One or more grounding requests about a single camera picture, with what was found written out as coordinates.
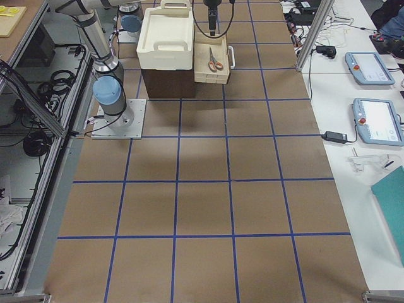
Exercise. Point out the cream plastic tray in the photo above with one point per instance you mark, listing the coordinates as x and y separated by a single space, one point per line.
167 37

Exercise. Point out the dark brown wooden cabinet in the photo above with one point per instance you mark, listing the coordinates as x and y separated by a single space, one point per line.
169 84

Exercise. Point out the far blue teach pendant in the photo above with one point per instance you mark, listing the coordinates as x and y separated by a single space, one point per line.
368 68

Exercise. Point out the clear acrylic fixture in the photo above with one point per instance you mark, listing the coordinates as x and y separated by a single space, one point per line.
378 162

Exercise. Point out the aluminium frame post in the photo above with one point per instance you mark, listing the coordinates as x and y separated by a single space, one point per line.
317 24

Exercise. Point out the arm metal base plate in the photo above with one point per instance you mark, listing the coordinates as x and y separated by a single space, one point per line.
129 125
125 37

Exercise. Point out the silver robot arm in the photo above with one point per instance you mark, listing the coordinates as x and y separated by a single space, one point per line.
108 89
131 16

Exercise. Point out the near blue teach pendant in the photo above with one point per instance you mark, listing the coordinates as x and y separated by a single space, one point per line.
377 122

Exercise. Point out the grey orange scissors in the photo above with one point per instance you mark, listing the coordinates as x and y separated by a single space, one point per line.
213 64

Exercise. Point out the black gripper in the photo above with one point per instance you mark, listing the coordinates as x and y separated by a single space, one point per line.
211 2

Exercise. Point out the blue teach pendant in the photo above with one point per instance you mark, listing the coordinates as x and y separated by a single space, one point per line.
368 68
377 122

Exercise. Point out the wooden drawer with white handle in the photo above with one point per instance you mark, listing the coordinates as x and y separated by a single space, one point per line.
222 53

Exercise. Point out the wooden board with yellow parts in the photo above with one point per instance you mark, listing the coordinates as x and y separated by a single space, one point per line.
10 17

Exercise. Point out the black power adapter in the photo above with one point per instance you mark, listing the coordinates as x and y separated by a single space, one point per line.
335 137

